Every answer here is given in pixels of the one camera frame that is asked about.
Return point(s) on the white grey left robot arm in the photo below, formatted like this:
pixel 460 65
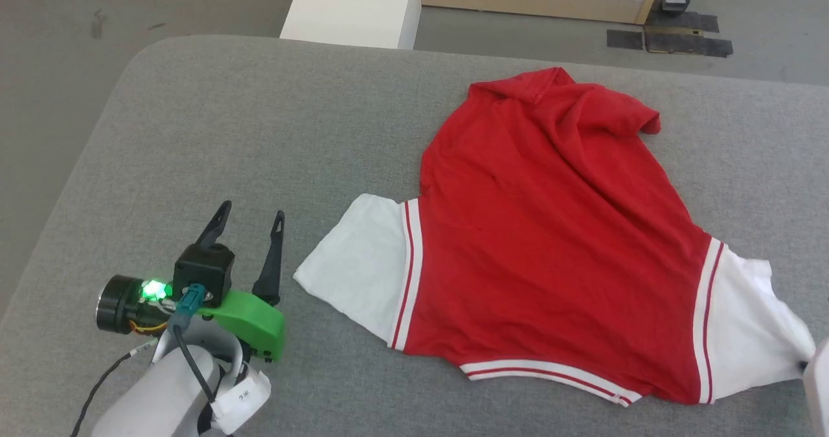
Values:
pixel 168 392

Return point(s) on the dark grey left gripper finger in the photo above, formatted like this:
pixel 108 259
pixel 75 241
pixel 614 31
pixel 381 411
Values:
pixel 217 226
pixel 271 268

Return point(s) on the white paper label tag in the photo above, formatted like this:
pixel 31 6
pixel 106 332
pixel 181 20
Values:
pixel 243 398

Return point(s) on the black floor tape patch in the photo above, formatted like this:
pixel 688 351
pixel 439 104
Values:
pixel 706 46
pixel 686 21
pixel 625 39

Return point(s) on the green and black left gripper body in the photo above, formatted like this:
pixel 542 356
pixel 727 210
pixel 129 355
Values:
pixel 256 324

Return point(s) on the white rectangular box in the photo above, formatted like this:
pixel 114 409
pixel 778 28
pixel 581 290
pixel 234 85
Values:
pixel 350 10

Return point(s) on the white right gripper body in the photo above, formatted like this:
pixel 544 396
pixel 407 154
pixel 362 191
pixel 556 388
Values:
pixel 819 392

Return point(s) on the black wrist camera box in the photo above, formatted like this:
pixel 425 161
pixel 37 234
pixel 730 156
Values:
pixel 204 265

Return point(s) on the red and white jersey shirt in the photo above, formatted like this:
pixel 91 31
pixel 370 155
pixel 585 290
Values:
pixel 550 243

